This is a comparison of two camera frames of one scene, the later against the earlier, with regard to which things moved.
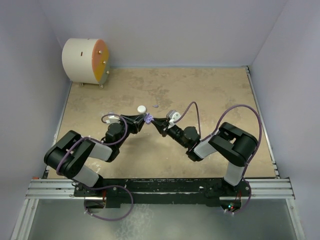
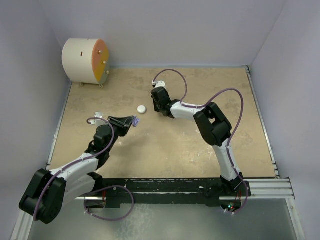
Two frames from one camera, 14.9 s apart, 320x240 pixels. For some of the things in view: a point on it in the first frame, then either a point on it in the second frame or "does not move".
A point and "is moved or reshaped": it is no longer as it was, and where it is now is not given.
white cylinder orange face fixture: x=86 y=60 does not move
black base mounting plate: x=187 y=191 does not move
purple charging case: x=148 y=118 is moved or reshaped
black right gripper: x=161 y=127 to x=156 y=108
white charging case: x=141 y=109 does not move
